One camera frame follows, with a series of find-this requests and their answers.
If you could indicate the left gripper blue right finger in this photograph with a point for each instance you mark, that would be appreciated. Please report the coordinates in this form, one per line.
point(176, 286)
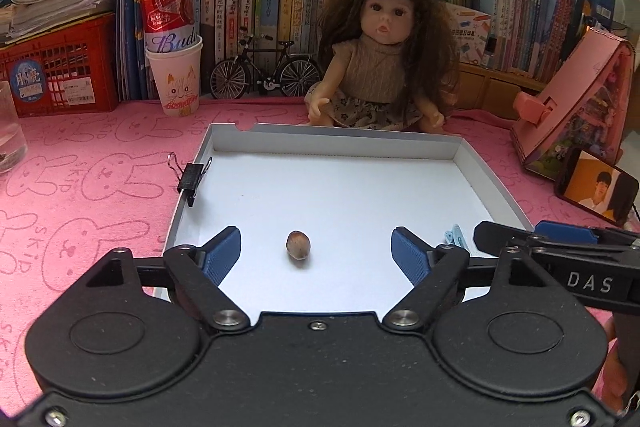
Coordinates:
point(435, 274)

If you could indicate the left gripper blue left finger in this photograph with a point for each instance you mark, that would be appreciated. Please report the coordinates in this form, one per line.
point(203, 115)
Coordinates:
point(196, 274)

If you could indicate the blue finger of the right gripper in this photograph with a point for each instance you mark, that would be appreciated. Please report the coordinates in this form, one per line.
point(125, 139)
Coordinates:
point(563, 233)
point(495, 239)

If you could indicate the light blue hair clip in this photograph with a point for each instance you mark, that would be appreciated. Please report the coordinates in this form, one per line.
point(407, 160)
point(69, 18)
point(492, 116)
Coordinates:
point(455, 237)

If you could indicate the brown wooden nut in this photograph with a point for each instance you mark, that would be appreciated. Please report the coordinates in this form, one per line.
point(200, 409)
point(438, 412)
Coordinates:
point(298, 245)

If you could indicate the person right hand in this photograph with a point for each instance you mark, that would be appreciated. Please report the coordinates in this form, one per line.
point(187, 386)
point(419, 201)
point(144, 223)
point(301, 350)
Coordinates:
point(613, 375)

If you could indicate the smartphone playing video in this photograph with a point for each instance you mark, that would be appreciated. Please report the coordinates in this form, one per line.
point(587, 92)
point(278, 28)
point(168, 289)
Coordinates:
point(596, 186)

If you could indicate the black binder clip on tray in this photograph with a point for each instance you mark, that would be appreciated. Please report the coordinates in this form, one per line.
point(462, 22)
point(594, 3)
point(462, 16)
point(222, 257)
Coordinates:
point(189, 177)

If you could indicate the white cardboard box tray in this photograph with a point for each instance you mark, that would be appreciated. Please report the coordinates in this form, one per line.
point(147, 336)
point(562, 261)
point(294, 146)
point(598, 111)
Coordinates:
point(347, 190)

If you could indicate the pink triangular dollhouse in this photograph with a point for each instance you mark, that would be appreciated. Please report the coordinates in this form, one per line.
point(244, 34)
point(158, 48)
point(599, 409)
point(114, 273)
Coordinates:
point(584, 105)

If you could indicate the pink rabbit towel mat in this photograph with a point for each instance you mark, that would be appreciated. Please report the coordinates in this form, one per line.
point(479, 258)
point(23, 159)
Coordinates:
point(87, 184)

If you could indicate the white cat paper cup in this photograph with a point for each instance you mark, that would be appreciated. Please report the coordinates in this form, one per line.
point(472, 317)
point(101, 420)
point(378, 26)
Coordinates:
point(177, 78)

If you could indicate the black miniature bicycle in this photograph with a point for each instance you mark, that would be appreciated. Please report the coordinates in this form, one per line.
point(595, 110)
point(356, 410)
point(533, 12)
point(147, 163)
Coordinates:
point(264, 71)

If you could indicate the brown-haired doll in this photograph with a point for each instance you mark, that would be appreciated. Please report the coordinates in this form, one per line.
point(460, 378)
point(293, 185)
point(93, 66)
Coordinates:
point(387, 65)

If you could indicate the clear acrylic block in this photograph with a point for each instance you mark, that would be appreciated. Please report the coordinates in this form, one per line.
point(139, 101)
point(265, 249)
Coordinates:
point(13, 146)

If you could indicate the red plastic basket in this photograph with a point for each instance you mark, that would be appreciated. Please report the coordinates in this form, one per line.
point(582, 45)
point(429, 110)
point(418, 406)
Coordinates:
point(66, 70)

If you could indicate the red beer can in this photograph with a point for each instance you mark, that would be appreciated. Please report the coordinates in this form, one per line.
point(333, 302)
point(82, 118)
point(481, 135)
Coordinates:
point(168, 25)

